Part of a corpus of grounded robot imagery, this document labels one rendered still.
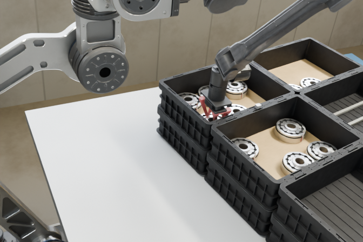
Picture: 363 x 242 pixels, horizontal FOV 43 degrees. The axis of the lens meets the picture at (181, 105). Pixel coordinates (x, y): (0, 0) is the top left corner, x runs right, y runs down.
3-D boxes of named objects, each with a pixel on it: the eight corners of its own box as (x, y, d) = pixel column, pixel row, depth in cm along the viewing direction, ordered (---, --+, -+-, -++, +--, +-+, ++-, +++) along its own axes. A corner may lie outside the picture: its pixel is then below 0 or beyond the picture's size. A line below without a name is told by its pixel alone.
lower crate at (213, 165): (261, 241, 138) (268, 213, 131) (200, 179, 157) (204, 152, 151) (346, 192, 159) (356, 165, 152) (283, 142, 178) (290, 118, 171)
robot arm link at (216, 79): (209, 63, 147) (217, 72, 143) (227, 60, 150) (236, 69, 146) (206, 81, 151) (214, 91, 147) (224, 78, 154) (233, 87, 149)
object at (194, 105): (184, 112, 162) (184, 111, 162) (168, 98, 169) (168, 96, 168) (207, 105, 167) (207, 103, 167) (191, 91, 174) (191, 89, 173)
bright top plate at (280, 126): (291, 141, 154) (291, 139, 153) (269, 125, 160) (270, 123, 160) (311, 131, 159) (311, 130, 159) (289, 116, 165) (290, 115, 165)
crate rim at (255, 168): (275, 191, 126) (276, 185, 125) (208, 132, 146) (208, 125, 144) (364, 145, 147) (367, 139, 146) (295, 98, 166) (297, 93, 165)
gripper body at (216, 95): (215, 91, 158) (219, 73, 154) (232, 107, 151) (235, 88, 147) (199, 95, 156) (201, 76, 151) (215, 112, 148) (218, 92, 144)
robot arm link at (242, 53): (331, -40, 121) (350, -8, 117) (338, -33, 126) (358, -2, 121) (209, 52, 143) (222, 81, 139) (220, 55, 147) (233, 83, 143)
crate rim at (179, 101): (207, 132, 146) (208, 125, 144) (156, 86, 165) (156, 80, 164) (295, 98, 166) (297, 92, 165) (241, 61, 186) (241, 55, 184)
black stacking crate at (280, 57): (289, 119, 172) (296, 93, 165) (237, 81, 191) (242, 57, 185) (356, 92, 192) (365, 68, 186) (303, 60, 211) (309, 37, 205)
